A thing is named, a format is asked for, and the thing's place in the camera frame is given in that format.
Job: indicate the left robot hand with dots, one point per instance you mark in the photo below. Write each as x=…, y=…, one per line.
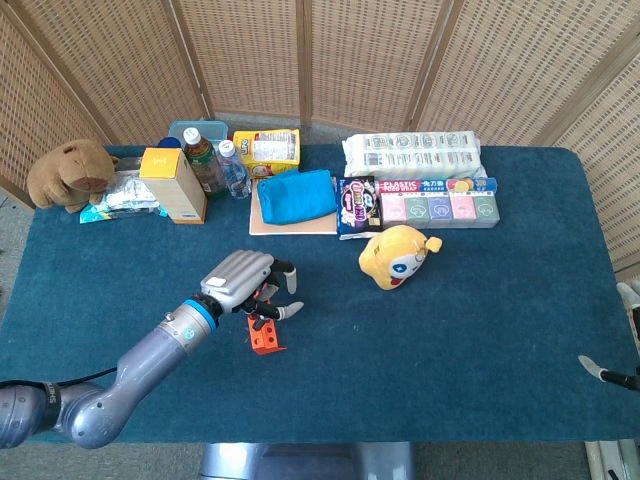
x=235, y=277

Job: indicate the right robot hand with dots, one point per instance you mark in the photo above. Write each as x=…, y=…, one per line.
x=592, y=367

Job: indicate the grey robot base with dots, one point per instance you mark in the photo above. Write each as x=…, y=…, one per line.
x=310, y=462

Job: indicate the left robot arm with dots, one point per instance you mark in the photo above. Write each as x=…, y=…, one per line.
x=140, y=365

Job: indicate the orange test tube rack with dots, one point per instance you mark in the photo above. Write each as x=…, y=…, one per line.
x=267, y=340

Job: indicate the blue pouch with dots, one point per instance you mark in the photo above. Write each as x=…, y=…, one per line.
x=295, y=197

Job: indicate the clear water bottle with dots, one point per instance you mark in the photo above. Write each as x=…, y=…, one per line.
x=234, y=172

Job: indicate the tall cream yellow carton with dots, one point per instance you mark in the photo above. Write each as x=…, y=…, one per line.
x=170, y=185

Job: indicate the green tea bottle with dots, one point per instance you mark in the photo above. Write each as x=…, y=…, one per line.
x=202, y=165

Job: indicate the yellow snack box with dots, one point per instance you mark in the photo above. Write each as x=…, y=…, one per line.
x=270, y=150

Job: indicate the crumpled plastic wrapper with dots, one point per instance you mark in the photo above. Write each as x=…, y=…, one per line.
x=125, y=197

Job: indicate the dark purple snack pack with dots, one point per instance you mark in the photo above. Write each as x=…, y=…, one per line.
x=357, y=205

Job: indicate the blue plastic container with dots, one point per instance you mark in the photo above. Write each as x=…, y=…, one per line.
x=212, y=130

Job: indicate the yellow plush toy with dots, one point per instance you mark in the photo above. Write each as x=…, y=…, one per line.
x=390, y=260

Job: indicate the brown capybara plush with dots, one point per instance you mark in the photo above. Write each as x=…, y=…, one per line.
x=70, y=172

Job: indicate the pastel tissue packet bundle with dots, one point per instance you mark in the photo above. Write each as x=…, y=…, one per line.
x=440, y=210

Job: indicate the white tissue roll pack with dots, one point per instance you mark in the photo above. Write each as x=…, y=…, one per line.
x=415, y=152

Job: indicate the plastic food wrap box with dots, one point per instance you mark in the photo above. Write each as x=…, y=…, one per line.
x=435, y=185

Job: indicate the rattan folding screen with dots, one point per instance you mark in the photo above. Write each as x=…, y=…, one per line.
x=360, y=60

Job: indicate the white metal frame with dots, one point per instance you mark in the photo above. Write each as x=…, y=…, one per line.
x=612, y=460

